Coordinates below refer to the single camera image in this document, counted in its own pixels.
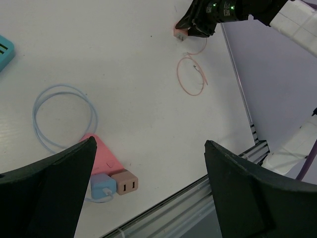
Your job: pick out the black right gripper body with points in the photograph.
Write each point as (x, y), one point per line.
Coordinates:
(208, 13)

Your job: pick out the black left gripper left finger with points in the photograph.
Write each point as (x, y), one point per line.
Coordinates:
(44, 199)

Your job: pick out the blue charger plug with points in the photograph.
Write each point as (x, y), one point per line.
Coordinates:
(102, 186)

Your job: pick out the orange charger plug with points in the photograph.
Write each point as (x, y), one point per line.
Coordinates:
(180, 34)

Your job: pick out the teal power strip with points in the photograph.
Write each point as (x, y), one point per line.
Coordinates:
(7, 52)

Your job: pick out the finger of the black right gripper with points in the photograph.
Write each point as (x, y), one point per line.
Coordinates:
(188, 20)

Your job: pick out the pink triangular power strip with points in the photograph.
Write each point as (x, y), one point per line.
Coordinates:
(105, 161)

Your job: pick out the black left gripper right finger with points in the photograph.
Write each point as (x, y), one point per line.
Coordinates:
(253, 202)

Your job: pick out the aluminium frame rail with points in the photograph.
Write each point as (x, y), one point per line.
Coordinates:
(160, 101)

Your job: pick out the brown charger plug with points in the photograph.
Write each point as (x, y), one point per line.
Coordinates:
(126, 182)

